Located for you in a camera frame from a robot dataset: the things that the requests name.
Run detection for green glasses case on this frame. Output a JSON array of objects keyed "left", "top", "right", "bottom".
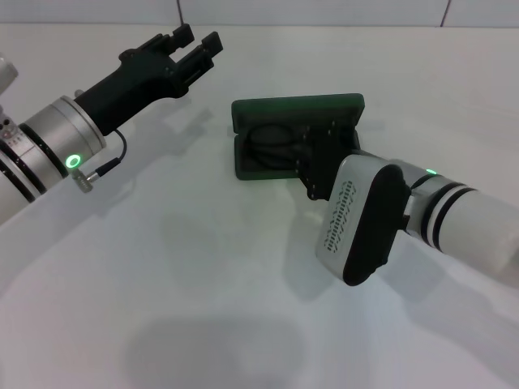
[{"left": 230, "top": 92, "right": 367, "bottom": 182}]

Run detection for black thin-framed glasses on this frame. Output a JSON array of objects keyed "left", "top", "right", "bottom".
[{"left": 242, "top": 124, "right": 309, "bottom": 168}]

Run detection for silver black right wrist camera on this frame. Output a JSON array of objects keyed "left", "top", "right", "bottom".
[{"left": 315, "top": 156, "right": 414, "bottom": 288}]

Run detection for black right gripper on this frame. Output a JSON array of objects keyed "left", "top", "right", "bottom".
[{"left": 289, "top": 120, "right": 362, "bottom": 203}]

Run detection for black cable with angled plug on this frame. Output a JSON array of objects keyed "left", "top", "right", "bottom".
[{"left": 71, "top": 128, "right": 128, "bottom": 195}]

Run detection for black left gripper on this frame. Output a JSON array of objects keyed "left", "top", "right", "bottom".
[{"left": 74, "top": 23, "right": 225, "bottom": 138}]

